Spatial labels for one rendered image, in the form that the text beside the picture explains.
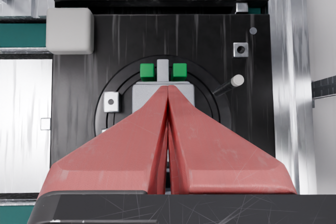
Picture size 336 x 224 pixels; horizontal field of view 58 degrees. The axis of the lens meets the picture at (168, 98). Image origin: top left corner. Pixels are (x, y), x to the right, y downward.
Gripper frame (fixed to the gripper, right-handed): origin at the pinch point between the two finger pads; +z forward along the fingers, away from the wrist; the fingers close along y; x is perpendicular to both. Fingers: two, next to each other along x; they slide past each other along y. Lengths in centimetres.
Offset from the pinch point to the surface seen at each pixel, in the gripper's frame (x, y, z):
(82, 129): 13.8, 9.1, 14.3
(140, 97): 4.6, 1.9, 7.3
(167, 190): 10.9, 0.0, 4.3
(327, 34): 11.1, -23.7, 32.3
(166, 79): 5.8, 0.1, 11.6
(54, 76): 9.5, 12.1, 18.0
